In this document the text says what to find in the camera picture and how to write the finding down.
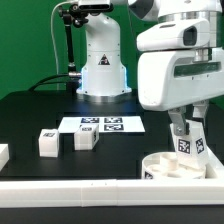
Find white left fence piece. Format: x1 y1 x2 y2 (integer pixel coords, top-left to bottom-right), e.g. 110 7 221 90
0 144 9 171

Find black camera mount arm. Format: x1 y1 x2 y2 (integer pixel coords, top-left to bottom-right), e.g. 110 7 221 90
59 5 88 93

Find black cables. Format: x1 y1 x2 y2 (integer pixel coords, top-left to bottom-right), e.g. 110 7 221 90
27 73 72 92

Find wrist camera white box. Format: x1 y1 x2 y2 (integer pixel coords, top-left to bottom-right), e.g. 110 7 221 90
136 19 210 51

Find white cable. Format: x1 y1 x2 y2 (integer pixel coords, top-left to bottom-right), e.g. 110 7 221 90
50 0 78 91

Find white marker base plate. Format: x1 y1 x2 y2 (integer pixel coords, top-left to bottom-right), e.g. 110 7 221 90
58 116 145 133

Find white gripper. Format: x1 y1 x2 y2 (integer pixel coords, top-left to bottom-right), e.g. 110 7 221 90
137 48 224 136

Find white front fence bar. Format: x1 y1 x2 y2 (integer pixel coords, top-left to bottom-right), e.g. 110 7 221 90
0 179 224 208

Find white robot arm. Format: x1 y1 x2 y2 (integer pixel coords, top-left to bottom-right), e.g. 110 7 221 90
78 0 224 112

